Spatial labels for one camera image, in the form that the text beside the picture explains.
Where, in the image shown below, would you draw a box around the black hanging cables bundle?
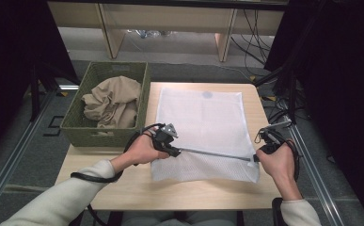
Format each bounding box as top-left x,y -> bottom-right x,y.
230,8 -> 277,69

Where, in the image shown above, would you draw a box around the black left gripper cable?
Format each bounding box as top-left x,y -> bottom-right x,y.
71,122 -> 164,226

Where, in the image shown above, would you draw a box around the person's grey trouser legs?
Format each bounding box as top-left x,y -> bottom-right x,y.
121,210 -> 239,226

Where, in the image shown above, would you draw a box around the person's right hand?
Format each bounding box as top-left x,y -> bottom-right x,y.
256,142 -> 297,193

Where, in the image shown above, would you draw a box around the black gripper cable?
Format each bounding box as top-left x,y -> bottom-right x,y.
71,122 -> 164,226
254,126 -> 301,183

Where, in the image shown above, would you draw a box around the metal floor rail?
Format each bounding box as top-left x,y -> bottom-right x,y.
0,90 -> 58,218
282,116 -> 347,226

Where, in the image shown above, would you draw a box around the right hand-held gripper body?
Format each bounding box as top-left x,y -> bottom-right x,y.
258,121 -> 293,154

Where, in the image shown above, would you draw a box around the pale plastic clutter pile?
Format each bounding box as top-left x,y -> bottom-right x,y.
127,28 -> 173,40

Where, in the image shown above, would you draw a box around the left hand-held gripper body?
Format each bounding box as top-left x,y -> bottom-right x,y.
152,122 -> 179,152

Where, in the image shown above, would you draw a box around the beige garment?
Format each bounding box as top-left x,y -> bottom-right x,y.
81,75 -> 142,130

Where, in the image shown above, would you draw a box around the person's left hand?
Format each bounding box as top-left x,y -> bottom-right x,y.
119,134 -> 170,172

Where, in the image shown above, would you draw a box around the green woven basket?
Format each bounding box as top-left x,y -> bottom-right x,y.
59,60 -> 152,149

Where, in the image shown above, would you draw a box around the black metal stand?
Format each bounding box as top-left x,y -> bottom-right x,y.
28,59 -> 80,122
253,0 -> 300,125

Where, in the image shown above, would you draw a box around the black curtain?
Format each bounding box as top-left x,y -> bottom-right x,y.
0,0 -> 77,164
263,0 -> 364,226

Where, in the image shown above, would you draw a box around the light wooden desk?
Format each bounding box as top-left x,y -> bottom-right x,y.
47,0 -> 289,63

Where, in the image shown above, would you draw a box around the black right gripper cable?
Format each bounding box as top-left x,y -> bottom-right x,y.
254,126 -> 301,183

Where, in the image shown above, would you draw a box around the white mesh laundry bag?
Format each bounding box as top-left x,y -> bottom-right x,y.
150,87 -> 261,184

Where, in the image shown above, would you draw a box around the black floor cables bundle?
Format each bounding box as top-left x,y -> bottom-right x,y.
262,93 -> 312,130

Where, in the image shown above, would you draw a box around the thin white floor cable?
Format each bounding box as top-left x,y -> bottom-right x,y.
198,62 -> 253,80

